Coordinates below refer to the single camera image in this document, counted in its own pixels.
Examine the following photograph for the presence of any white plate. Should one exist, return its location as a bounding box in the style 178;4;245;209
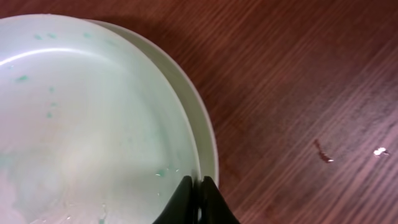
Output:
1;14;200;223
90;20;220;186

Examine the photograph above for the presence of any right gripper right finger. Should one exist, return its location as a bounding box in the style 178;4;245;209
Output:
198;176;240;224

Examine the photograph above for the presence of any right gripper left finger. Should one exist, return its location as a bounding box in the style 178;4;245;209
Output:
153;176;194;224

